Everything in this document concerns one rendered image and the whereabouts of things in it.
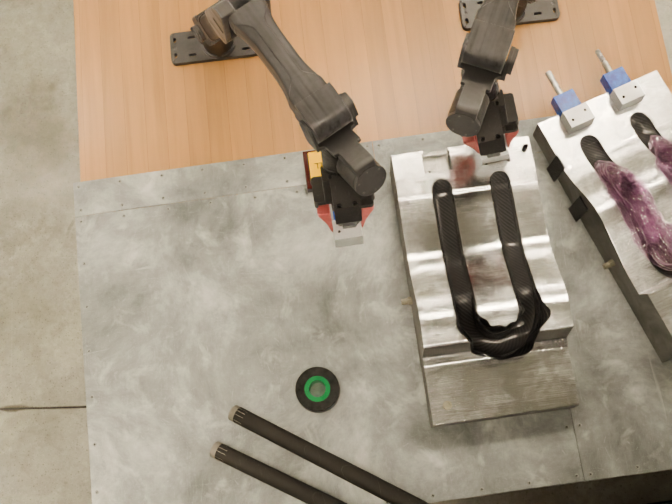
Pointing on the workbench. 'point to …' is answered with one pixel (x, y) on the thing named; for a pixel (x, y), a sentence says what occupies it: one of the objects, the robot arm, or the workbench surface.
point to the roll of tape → (313, 384)
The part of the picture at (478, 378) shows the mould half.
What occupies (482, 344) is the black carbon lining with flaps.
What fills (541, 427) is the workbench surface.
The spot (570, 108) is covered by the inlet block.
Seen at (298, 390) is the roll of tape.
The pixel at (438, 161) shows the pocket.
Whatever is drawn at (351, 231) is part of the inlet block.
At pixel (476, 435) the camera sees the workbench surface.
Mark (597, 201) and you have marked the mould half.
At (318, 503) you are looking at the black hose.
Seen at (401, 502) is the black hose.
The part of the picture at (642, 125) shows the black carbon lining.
